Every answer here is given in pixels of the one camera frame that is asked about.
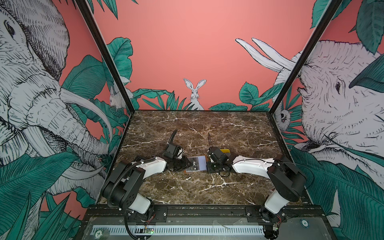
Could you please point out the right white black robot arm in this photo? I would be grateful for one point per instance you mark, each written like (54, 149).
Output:
(288, 180)

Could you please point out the brown leather card holder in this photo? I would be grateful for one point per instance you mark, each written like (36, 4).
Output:
(196, 164)

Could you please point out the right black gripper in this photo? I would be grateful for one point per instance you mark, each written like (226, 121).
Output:
(209, 167)

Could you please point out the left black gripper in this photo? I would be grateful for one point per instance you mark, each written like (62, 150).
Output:
(185, 165)

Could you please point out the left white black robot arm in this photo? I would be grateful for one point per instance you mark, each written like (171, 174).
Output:
(121, 189)

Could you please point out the black front mounting rail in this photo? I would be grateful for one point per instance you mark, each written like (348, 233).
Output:
(164, 213)

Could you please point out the white slotted cable duct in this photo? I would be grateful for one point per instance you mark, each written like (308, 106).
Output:
(162, 230)

